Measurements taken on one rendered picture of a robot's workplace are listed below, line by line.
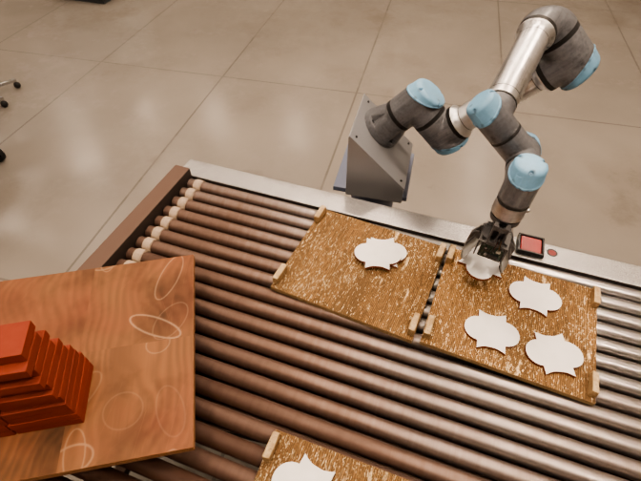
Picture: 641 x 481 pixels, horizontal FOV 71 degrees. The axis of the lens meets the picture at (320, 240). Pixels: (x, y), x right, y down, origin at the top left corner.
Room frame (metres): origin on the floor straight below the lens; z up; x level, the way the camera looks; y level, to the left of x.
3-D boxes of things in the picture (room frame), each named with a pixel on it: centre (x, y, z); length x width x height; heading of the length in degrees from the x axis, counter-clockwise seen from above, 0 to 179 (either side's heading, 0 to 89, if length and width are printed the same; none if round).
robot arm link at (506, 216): (0.78, -0.45, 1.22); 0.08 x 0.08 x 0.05
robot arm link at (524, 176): (0.78, -0.45, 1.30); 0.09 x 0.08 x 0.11; 162
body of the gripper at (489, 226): (0.77, -0.44, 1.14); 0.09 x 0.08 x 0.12; 153
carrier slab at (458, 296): (0.67, -0.51, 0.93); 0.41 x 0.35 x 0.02; 67
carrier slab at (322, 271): (0.84, -0.12, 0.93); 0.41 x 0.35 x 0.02; 65
